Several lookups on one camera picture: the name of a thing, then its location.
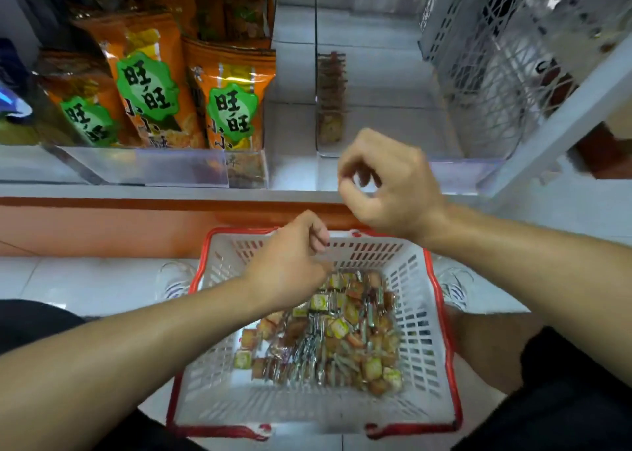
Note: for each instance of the person's right hand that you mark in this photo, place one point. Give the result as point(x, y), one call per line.
point(400, 189)

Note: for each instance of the person's left hand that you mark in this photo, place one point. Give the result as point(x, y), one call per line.
point(286, 263)

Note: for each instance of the pile of small snack packets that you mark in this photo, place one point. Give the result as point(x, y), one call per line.
point(331, 342)

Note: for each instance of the row of small snack packets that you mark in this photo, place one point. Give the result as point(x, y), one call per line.
point(332, 100)

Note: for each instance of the white basket with red rim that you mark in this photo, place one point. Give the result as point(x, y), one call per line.
point(212, 386)

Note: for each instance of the white metal shelf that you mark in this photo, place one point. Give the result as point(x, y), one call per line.
point(291, 71)

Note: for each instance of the person's left forearm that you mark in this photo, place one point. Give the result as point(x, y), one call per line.
point(109, 367)

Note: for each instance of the person's right forearm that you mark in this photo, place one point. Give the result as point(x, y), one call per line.
point(543, 278)

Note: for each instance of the person's right shoe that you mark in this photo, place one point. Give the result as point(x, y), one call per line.
point(456, 286)

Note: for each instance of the person's shoe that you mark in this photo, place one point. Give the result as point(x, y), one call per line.
point(176, 283)
point(456, 286)

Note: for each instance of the person's left shoe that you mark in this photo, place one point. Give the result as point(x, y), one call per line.
point(176, 283)

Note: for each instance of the clear plastic shelf front guard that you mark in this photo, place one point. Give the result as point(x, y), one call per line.
point(158, 166)

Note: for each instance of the person's right leg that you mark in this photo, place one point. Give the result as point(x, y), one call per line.
point(489, 342)

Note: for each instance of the orange shelf base panel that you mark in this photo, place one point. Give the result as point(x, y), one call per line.
point(99, 229)

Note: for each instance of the person's black shorts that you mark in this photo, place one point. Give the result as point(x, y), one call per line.
point(563, 406)

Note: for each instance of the white perforated side panel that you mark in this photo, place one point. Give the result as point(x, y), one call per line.
point(513, 51)

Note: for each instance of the group of orange snack bags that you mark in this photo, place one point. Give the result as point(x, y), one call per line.
point(148, 81)

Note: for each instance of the blue white snack bag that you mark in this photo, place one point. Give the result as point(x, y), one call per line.
point(12, 100)

